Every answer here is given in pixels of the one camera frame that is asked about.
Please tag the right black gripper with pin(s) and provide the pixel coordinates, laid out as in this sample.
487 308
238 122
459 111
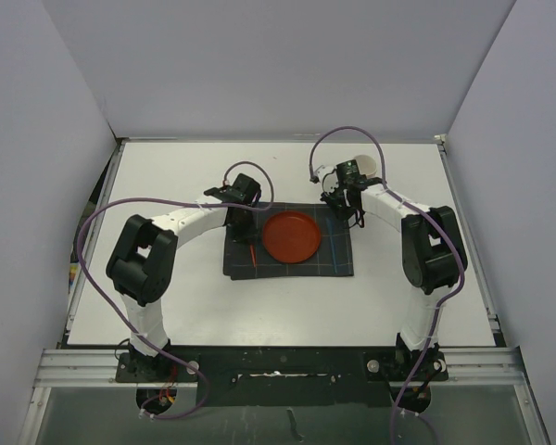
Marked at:
328 197

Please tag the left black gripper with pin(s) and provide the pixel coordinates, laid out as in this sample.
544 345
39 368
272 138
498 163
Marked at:
245 235

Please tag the orange plastic fork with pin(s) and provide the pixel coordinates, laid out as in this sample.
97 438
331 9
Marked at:
253 255

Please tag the dark checked cloth placemat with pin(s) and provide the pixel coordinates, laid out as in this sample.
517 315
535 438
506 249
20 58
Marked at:
237 260

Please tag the pink white mug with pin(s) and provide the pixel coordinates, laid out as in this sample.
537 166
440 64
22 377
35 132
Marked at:
367 165

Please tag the orange round plate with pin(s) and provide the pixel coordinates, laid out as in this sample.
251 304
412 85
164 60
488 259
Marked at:
291 236

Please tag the blue plastic knife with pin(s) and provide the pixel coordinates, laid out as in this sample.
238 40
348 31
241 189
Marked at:
330 231

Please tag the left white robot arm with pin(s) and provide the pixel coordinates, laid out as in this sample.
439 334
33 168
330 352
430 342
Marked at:
142 262

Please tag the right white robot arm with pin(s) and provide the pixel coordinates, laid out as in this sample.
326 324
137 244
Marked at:
433 255

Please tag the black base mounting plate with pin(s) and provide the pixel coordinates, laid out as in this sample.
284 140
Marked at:
285 377

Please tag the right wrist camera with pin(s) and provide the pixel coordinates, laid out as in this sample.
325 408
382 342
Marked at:
326 174

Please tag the aluminium frame rail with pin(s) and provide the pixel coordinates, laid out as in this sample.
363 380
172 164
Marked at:
466 366

